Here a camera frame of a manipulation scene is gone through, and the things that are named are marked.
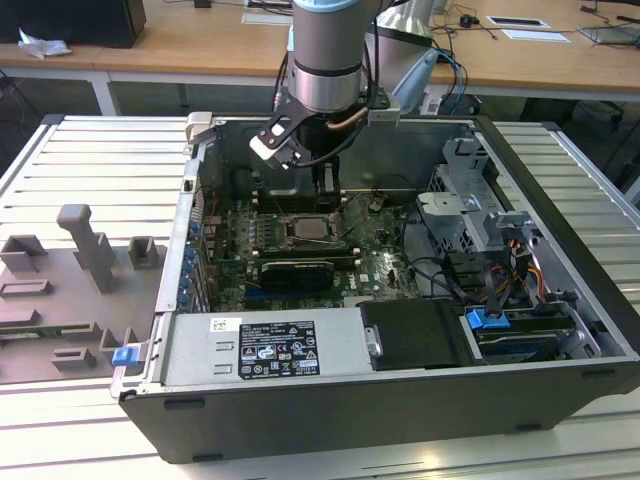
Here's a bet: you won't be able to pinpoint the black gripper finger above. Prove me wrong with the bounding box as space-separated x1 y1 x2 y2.
329 158 343 212
311 162 325 211

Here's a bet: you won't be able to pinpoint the metal socket cover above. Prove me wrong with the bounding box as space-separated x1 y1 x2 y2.
324 207 350 241

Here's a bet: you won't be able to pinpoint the black RAM slot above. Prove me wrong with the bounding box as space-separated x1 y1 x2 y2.
258 243 362 260
255 188 347 214

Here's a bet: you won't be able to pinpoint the CPU socket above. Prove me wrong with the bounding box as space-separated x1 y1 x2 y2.
282 212 347 250

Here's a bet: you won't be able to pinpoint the black graphics card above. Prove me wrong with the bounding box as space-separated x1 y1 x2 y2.
258 257 336 292

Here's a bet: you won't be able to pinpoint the green motherboard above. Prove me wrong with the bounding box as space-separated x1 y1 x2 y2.
202 192 451 312

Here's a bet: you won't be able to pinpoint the grey plastic case latch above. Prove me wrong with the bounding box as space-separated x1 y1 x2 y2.
183 111 217 147

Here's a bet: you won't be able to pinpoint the grey metal drive cage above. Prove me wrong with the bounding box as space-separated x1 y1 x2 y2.
414 134 541 257

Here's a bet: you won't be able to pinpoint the pale blue teach pendant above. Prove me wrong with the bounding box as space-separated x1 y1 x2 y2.
391 48 442 113

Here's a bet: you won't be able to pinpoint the wooden desk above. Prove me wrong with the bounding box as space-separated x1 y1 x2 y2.
0 0 640 117

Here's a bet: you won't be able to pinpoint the black plastic shroud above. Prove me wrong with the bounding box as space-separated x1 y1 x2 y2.
358 299 475 373

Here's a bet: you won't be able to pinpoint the hard disk in blue carrier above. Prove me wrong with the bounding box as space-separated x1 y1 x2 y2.
463 307 576 365

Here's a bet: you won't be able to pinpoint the grey power supply unit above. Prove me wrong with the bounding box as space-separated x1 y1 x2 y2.
162 307 377 387

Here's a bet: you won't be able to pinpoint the black open PC case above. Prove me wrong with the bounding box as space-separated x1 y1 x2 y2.
110 110 640 465

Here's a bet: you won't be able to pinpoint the white paper sheet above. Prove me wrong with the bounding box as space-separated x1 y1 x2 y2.
500 28 572 45

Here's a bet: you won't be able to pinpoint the blue plastic case clip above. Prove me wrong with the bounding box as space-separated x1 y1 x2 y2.
112 346 139 369

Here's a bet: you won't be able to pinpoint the black box on desk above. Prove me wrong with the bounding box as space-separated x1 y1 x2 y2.
0 0 148 50

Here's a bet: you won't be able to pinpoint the crumpled white paper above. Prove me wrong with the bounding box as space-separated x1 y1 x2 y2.
17 27 72 60

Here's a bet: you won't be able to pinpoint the grey parts rack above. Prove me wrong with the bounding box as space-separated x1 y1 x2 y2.
0 202 169 386

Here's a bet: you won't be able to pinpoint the clear plastic tray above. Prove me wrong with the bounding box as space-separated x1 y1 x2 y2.
576 21 640 50

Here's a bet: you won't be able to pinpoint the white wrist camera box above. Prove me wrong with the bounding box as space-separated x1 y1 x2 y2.
248 110 303 172

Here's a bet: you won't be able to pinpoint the grey desk cable grommet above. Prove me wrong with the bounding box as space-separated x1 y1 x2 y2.
486 14 551 29
240 11 294 27

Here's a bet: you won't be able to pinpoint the black disk wire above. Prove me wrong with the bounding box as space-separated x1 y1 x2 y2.
480 269 502 320

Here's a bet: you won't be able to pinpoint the orange yellow red wires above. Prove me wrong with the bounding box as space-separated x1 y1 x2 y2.
502 238 546 301

